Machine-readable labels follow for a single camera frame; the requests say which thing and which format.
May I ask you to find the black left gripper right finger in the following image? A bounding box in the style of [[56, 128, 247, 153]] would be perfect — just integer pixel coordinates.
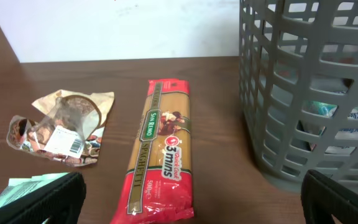
[[301, 169, 358, 224]]

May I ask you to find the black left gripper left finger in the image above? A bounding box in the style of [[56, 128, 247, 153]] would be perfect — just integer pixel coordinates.
[[0, 172, 86, 224]]

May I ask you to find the small light teal packet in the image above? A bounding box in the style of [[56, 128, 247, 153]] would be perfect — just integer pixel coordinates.
[[0, 172, 68, 208]]

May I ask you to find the beige mushroom bag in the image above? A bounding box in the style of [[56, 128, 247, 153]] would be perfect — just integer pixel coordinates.
[[6, 90, 115, 167]]

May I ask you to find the Kleenex tissue multipack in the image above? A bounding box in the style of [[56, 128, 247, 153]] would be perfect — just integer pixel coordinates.
[[291, 101, 358, 156]]

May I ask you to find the San Remo spaghetti packet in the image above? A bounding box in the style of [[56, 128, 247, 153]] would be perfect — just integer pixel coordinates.
[[111, 78, 194, 224]]

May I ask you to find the grey plastic basket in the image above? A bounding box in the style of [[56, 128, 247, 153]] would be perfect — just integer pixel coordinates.
[[239, 0, 358, 192]]

